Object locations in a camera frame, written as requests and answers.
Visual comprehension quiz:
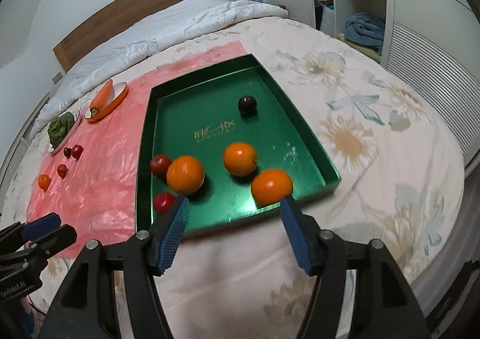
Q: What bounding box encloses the orange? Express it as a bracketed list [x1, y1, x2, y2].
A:
[250, 168, 294, 207]
[166, 156, 205, 195]
[37, 173, 51, 191]
[222, 142, 258, 177]

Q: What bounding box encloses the dark plum back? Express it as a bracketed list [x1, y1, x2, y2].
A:
[64, 147, 72, 158]

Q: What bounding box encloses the dark plum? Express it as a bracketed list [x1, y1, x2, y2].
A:
[238, 95, 257, 117]
[64, 147, 72, 158]

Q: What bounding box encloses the red apple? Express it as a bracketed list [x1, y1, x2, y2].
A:
[150, 154, 172, 178]

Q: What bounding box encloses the pink plastic sheet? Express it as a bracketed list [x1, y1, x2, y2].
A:
[27, 41, 246, 259]

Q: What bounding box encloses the white plate with greens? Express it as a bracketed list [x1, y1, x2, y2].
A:
[47, 110, 80, 155]

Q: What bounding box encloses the green leafy vegetable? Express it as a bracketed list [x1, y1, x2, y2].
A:
[47, 112, 75, 149]

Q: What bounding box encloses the floral bed sheet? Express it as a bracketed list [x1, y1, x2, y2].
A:
[116, 17, 465, 338]

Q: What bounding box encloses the carrot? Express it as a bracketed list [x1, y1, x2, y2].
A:
[89, 79, 113, 117]

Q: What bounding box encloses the orange bowl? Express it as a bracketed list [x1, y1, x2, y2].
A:
[84, 82, 128, 123]

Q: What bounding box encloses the green tray box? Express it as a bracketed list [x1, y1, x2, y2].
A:
[135, 55, 341, 237]

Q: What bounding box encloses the white duvet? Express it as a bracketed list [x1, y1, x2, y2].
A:
[29, 0, 288, 139]

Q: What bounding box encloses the white wardrobe shelving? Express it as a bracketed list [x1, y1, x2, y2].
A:
[267, 0, 479, 165]

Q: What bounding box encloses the blue towel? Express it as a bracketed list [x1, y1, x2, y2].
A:
[344, 12, 386, 55]

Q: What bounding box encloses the white plastic bag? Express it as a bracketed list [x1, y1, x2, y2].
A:
[318, 0, 335, 37]

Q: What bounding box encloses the wooden headboard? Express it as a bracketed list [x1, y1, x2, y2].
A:
[53, 0, 184, 72]

